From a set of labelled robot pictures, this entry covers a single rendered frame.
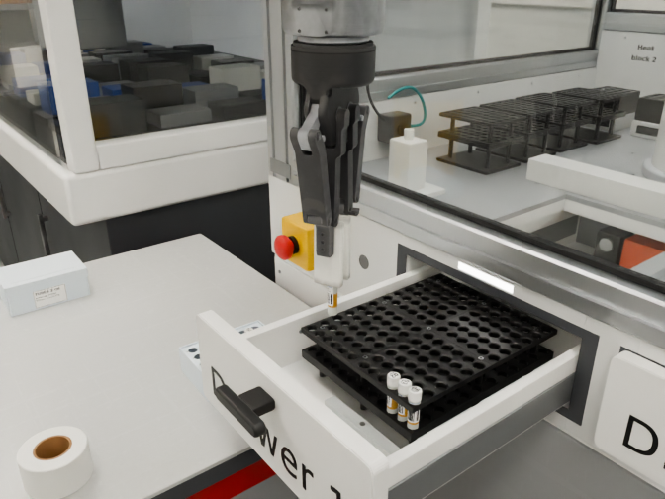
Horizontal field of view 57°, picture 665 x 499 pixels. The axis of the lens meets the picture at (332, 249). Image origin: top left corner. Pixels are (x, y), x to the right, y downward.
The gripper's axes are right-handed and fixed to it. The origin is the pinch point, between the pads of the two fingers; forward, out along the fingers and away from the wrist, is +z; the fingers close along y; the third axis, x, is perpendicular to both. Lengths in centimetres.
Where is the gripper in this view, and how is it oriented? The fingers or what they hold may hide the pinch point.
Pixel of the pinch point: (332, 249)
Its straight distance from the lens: 62.5
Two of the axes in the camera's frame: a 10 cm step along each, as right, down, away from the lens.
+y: -4.1, 3.7, -8.3
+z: 0.0, 9.1, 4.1
